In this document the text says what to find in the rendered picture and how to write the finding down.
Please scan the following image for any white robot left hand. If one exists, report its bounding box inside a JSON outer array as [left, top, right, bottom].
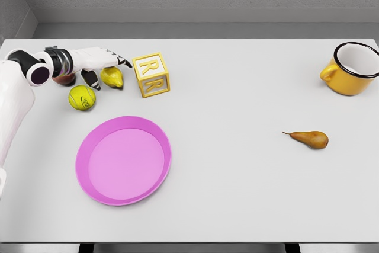
[[76, 46, 133, 91]]

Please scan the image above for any yellow lemon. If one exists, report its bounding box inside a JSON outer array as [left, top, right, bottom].
[[99, 66, 124, 89]]

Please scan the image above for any pink round plate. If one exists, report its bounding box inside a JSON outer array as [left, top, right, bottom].
[[75, 116, 172, 207]]

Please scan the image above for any dark red apple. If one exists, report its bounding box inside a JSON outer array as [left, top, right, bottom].
[[52, 71, 76, 86]]

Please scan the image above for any yellow-green tennis ball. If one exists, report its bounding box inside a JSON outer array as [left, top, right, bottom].
[[68, 84, 97, 112]]

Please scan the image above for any yellow letter R block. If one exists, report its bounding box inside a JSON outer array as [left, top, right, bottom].
[[131, 52, 171, 99]]

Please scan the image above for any brown pear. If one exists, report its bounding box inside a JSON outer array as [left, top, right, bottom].
[[281, 130, 329, 150]]

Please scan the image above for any yellow enamel mug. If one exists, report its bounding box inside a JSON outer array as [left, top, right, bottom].
[[319, 41, 379, 97]]

